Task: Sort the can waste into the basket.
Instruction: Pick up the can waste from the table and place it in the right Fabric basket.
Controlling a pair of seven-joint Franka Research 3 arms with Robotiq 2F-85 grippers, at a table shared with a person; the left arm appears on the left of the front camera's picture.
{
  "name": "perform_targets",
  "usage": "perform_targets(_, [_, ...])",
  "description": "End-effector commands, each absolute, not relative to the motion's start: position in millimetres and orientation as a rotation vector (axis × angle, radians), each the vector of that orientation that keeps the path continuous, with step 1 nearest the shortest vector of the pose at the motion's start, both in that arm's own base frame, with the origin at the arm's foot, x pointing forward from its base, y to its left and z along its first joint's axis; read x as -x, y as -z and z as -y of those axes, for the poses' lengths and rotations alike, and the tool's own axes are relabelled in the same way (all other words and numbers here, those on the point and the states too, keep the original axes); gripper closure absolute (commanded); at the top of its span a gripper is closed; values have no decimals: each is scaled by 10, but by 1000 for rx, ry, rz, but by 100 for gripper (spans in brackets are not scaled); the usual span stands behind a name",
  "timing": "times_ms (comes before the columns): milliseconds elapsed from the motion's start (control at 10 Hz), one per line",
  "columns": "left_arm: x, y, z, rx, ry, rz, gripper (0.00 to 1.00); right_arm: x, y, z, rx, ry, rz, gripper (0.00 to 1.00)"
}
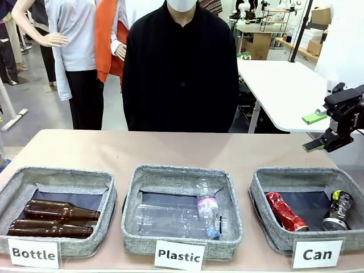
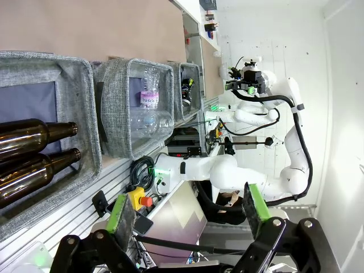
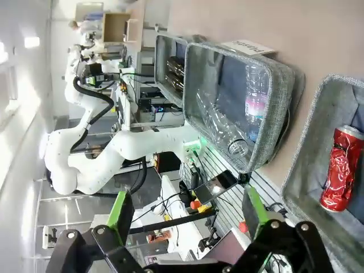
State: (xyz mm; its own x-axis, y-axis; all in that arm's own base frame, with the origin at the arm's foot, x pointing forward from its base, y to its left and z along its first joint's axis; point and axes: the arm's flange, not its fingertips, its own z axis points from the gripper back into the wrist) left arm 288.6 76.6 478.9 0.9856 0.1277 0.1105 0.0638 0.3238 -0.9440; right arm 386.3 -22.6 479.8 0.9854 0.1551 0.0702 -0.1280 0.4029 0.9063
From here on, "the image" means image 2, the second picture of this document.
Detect small pink-label plastic water bottle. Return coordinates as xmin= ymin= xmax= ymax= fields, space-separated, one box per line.
xmin=140 ymin=67 xmax=162 ymax=110

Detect small black mounted device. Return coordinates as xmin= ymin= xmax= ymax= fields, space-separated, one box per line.
xmin=92 ymin=190 xmax=109 ymax=218

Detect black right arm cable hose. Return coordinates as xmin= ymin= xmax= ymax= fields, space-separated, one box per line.
xmin=231 ymin=86 xmax=313 ymax=205

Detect yellow red emergency stop button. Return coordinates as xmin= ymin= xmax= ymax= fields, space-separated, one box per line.
xmin=126 ymin=186 xmax=153 ymax=211

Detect black stand with grey plate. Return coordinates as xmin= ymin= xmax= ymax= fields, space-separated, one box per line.
xmin=224 ymin=135 xmax=283 ymax=151

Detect black coiled cables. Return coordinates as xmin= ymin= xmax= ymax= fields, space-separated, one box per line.
xmin=130 ymin=155 xmax=156 ymax=191

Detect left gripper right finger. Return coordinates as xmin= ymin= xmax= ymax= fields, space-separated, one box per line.
xmin=235 ymin=183 xmax=339 ymax=273

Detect aluminium profile table frame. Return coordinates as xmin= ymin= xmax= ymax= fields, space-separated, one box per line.
xmin=0 ymin=95 xmax=220 ymax=273

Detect thin black cable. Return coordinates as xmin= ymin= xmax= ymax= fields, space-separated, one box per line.
xmin=133 ymin=235 xmax=246 ymax=254

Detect large clear plastic bottle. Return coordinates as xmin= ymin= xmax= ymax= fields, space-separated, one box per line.
xmin=129 ymin=109 xmax=174 ymax=142

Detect grey fabric basket labelled Can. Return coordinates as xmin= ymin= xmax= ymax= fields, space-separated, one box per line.
xmin=167 ymin=61 xmax=203 ymax=122

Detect black smartphone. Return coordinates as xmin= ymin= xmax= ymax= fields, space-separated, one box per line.
xmin=133 ymin=213 xmax=155 ymax=235

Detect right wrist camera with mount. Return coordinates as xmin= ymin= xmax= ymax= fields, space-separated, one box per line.
xmin=243 ymin=57 xmax=262 ymax=72

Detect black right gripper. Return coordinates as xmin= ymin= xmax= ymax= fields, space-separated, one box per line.
xmin=225 ymin=67 xmax=264 ymax=94

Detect brown glass beer bottle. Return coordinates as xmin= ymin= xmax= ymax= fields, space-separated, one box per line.
xmin=0 ymin=147 xmax=82 ymax=209
xmin=0 ymin=118 xmax=79 ymax=162

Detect open laptop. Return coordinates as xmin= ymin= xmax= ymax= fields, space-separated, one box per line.
xmin=142 ymin=180 xmax=208 ymax=262

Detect black and red drink can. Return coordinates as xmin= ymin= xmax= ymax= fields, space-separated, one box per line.
xmin=181 ymin=78 xmax=195 ymax=106

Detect grey fabric basket labelled Bottle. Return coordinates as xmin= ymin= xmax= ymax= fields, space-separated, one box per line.
xmin=0 ymin=50 xmax=103 ymax=242

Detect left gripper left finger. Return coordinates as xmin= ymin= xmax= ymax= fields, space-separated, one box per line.
xmin=49 ymin=195 xmax=137 ymax=273

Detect seated person in black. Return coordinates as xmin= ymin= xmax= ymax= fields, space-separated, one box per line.
xmin=203 ymin=190 xmax=249 ymax=226

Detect grey fabric basket labelled Plastic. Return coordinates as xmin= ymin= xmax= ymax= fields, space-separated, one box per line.
xmin=92 ymin=58 xmax=175 ymax=160

